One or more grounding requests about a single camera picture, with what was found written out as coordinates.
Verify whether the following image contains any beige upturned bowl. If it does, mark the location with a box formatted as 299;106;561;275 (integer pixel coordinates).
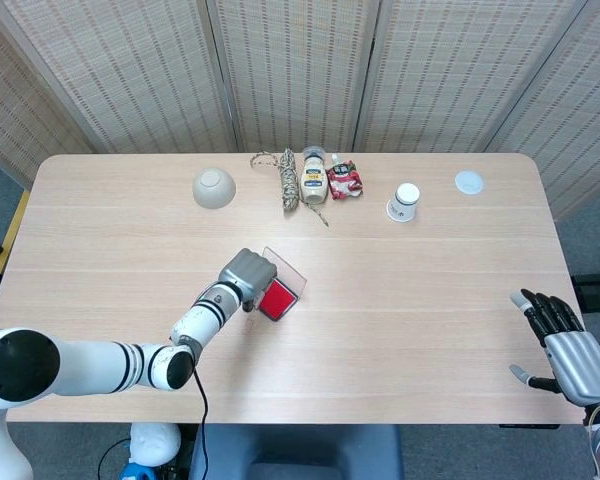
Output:
192;167;237;210

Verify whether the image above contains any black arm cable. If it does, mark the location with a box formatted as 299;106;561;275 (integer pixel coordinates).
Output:
192;367;210;480

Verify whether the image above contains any blue plastic object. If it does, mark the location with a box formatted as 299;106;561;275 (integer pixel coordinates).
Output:
121;462;156;480

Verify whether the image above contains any white foam lump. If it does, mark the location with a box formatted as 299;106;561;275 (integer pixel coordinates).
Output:
129;422;182;466

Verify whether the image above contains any mayonnaise squeeze bottle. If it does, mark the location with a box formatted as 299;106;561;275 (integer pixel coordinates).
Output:
299;145;330;205

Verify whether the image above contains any white upturned paper cup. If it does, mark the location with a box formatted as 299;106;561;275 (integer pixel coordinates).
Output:
385;182;421;223

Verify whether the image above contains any blue grey chair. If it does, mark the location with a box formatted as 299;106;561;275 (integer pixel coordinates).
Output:
188;423;405;480

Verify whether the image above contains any woven folding screen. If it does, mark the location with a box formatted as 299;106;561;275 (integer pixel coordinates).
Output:
0;0;600;221

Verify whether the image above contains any translucent round lid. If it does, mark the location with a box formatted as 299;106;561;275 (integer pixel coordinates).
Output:
454;170;486;195

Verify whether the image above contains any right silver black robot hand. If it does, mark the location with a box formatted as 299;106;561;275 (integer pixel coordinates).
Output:
509;288;600;407

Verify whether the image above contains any red sauce pouch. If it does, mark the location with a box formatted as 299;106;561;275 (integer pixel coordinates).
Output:
326;153;365;201

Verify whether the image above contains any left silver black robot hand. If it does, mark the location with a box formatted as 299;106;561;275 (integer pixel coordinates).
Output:
218;248;279;312

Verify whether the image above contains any braided rope bundle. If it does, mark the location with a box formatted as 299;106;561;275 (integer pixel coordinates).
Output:
250;148;330;227

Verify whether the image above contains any red ink pad case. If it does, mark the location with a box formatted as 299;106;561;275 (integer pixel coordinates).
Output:
257;245;309;322

